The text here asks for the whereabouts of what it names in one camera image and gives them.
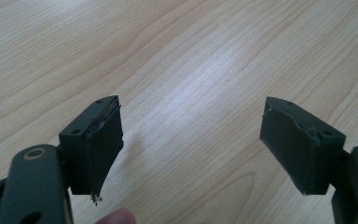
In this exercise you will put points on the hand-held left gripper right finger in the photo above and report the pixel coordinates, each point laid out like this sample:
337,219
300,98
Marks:
295,146

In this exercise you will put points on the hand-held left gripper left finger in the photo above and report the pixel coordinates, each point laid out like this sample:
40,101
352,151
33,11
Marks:
101,149

